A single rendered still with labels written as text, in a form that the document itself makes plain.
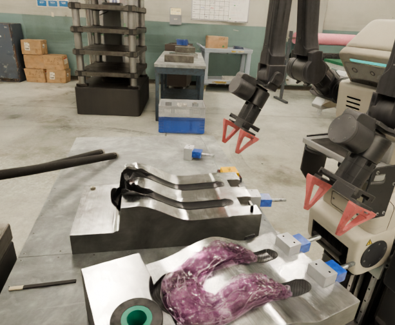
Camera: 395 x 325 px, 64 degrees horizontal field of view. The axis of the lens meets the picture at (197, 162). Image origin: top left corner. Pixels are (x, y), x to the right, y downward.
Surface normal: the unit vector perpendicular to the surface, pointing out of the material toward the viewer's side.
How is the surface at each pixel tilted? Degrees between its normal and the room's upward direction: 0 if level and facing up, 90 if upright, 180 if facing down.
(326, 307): 0
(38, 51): 86
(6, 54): 90
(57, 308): 0
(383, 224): 90
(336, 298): 0
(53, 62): 87
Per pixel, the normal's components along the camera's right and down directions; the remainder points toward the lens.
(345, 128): -0.81, -0.32
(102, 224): 0.05, -0.91
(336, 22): 0.03, 0.41
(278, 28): 0.30, 0.40
